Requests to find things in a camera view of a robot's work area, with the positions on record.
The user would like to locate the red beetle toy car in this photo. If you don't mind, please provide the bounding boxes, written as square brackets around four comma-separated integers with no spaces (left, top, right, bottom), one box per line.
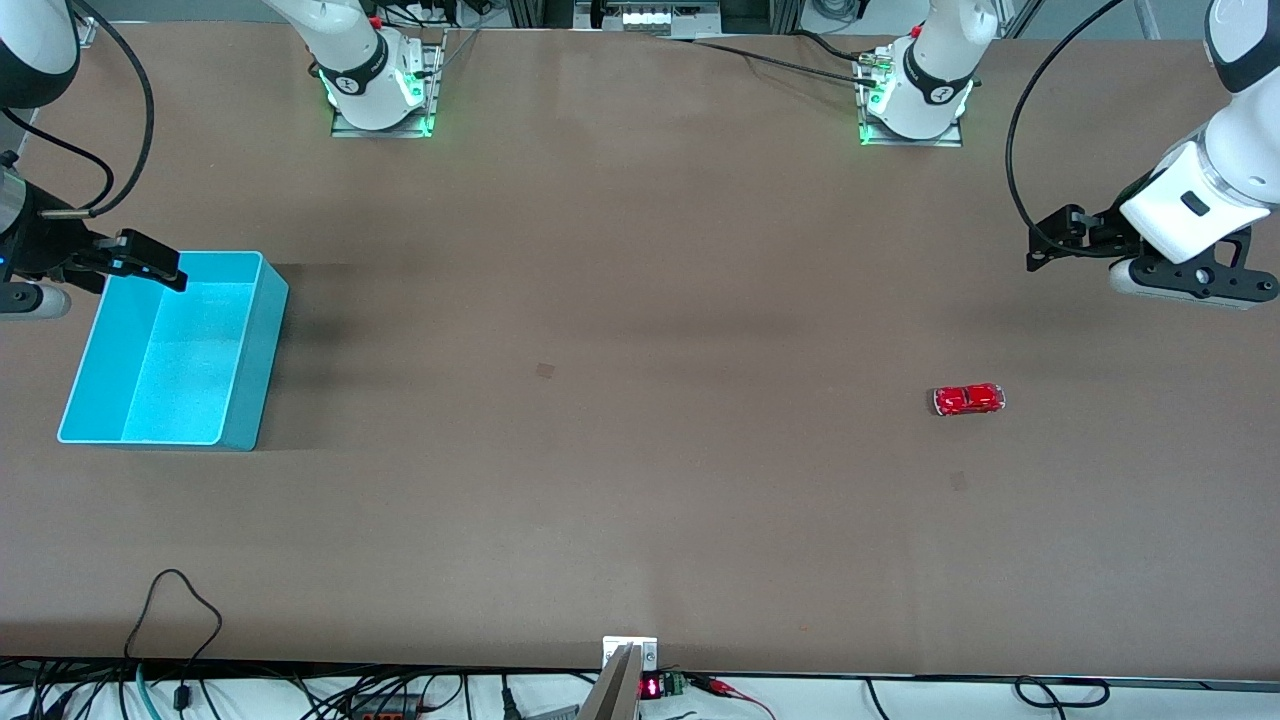
[933,383,1007,417]

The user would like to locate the blue plastic box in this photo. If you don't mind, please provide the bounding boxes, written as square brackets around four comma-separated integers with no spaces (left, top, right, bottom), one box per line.
[57,250,291,453]

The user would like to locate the short black right arm cable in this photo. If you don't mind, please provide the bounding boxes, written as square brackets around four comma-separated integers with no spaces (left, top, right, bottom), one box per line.
[0,108,119,216]

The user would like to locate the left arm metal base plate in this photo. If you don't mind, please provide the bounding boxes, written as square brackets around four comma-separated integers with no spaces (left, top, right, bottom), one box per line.
[857,45,965,149]

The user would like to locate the long black right arm cable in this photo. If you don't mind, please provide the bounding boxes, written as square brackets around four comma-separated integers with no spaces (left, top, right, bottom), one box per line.
[40,0,157,219]

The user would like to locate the short black table cable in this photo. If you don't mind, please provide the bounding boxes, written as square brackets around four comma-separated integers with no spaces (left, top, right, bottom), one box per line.
[793,28,873,64]

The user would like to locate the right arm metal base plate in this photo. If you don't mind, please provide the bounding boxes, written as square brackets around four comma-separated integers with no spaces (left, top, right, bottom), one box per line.
[330,28,448,139]

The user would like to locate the long black table cable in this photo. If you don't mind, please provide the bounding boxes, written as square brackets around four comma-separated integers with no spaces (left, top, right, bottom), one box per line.
[655,33,883,87]

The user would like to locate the aluminium frame structure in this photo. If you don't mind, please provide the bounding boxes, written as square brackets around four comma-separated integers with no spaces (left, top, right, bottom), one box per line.
[505,0,807,34]

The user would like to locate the black cable with ferrite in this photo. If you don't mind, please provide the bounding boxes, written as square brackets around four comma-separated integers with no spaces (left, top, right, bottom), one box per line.
[124,569,224,713]

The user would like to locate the black looped cable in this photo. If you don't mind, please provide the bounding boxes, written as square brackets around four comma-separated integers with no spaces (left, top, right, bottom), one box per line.
[1013,676,1112,710]

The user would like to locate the red clip wires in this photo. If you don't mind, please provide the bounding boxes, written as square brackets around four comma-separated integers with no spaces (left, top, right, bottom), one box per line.
[698,676,777,720]

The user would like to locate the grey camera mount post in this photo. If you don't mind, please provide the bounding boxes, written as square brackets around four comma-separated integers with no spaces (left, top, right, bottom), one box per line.
[578,636,660,720]

